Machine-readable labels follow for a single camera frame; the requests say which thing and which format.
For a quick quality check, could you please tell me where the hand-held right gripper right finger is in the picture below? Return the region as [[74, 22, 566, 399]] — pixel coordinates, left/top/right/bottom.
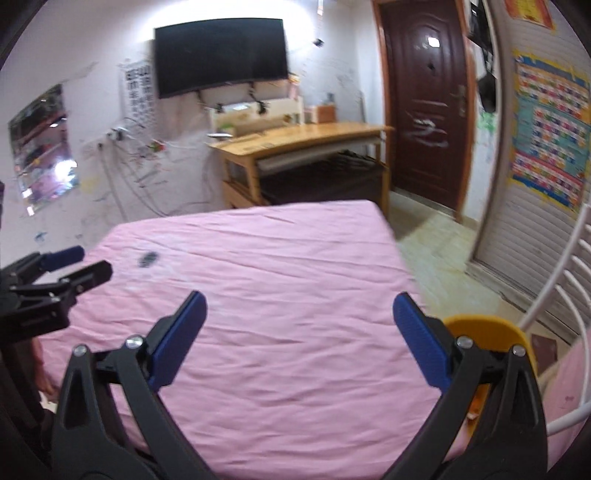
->
[[385, 292, 548, 480]]

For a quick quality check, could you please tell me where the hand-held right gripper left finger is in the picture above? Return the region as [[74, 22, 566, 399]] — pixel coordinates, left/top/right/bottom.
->
[[51, 291, 208, 480]]

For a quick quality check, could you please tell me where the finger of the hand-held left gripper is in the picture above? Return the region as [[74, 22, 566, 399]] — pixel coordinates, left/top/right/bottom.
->
[[2, 246, 86, 287], [11, 261, 114, 315]]

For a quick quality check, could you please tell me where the yellow plastic bin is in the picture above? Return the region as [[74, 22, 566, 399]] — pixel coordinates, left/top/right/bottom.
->
[[445, 315, 539, 430]]

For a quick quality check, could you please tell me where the person's left forearm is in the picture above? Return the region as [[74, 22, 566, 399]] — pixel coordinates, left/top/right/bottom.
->
[[28, 339, 58, 398]]

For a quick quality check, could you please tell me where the pink tablecloth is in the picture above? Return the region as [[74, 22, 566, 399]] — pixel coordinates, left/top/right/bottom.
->
[[37, 199, 467, 480]]

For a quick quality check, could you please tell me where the white metal chair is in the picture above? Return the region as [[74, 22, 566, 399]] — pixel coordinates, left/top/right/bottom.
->
[[462, 203, 591, 437]]

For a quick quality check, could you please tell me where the pink chair cushion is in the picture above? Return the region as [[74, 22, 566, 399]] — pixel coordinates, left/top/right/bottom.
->
[[540, 344, 591, 432]]

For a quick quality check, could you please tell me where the white eye chart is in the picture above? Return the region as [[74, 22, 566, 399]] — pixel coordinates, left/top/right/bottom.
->
[[119, 60, 160, 134]]

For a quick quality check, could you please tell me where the dark brown door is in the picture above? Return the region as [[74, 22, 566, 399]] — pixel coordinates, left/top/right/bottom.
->
[[373, 0, 476, 222]]

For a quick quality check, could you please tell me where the wooden desk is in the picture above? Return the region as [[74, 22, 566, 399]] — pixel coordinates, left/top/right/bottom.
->
[[208, 121, 393, 208]]

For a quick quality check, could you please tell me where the colourful chart poster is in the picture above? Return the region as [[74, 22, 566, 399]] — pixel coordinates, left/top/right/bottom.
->
[[508, 51, 591, 217]]

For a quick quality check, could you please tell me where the white desk shelf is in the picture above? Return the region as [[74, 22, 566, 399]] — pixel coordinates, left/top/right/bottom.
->
[[209, 97, 305, 137]]

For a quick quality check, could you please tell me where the black hanging bag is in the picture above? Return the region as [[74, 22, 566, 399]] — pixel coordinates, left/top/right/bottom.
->
[[477, 74, 497, 112]]

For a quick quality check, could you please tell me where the black curved television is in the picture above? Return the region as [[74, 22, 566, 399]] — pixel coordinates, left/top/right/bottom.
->
[[154, 18, 289, 99]]

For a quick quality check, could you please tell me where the black power cable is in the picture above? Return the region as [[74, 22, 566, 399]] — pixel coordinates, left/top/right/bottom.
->
[[99, 150, 153, 219]]

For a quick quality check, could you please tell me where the wall mirror panel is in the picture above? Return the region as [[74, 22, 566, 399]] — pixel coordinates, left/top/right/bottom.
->
[[8, 84, 80, 206]]

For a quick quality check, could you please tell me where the orange wall notice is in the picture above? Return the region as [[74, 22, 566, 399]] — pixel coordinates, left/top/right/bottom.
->
[[503, 0, 555, 31]]

